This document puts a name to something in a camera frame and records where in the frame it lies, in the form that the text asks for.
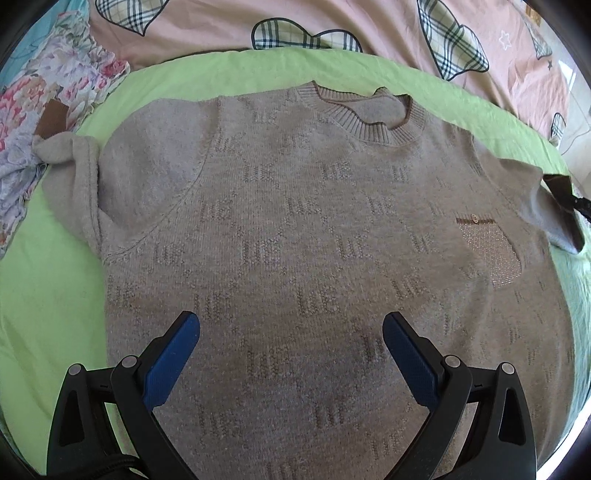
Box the beige knit sweater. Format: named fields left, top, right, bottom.
left=34, top=82, right=584, bottom=479

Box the light green bed sheet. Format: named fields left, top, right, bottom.
left=1, top=48, right=568, bottom=471

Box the pink plaid-heart quilt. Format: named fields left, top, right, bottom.
left=89, top=0, right=569, bottom=141

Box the floral patterned cloth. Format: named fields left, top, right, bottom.
left=1, top=11, right=130, bottom=253

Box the light blue floral pillow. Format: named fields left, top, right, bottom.
left=1, top=1, right=88, bottom=88

